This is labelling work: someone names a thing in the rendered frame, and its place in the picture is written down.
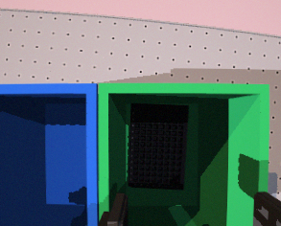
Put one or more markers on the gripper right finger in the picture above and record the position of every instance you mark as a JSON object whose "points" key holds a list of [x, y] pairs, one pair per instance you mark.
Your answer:
{"points": [[266, 210]]}

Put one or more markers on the black well plate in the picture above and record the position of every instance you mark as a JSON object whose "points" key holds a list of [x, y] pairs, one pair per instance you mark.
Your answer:
{"points": [[152, 119]]}

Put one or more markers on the blue open-top bin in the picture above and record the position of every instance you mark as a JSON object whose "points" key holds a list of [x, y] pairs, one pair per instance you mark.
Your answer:
{"points": [[49, 154]]}

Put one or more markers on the green open-top bin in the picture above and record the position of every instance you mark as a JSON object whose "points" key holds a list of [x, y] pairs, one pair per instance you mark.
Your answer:
{"points": [[227, 157]]}

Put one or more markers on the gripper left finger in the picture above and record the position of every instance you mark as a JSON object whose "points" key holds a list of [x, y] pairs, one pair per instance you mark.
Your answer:
{"points": [[119, 212]]}

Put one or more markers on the grey perforated base plate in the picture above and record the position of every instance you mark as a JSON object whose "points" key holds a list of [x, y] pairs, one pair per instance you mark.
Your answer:
{"points": [[39, 47]]}

